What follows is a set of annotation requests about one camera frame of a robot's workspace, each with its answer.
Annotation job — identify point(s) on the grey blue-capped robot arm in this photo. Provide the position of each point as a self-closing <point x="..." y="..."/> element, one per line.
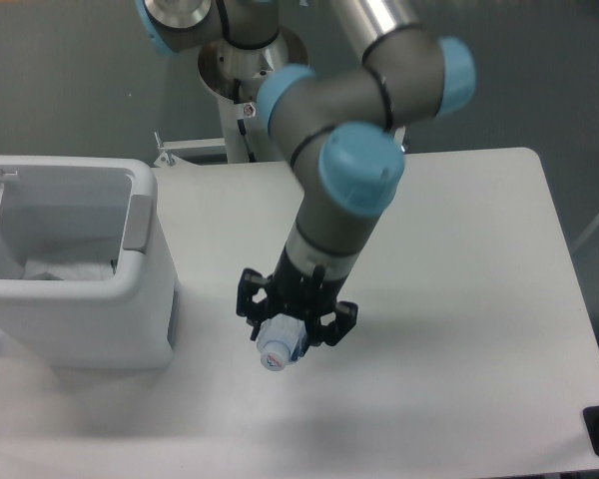
<point x="336" y="135"/>

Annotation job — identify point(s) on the white plastic bag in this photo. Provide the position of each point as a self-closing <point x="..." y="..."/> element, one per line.
<point x="74" y="269"/>

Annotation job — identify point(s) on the white pedestal base frame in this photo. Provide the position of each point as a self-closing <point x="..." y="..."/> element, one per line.
<point x="213" y="151"/>

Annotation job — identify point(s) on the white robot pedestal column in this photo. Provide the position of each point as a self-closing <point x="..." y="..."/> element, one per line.
<point x="247" y="130"/>

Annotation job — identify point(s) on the white open trash can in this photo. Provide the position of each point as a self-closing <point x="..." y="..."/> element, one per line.
<point x="79" y="207"/>

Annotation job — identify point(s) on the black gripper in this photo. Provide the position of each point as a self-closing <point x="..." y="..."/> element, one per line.
<point x="291" y="292"/>

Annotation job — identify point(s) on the clear crushed plastic bottle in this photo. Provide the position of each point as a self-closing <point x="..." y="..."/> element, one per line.
<point x="281" y="342"/>

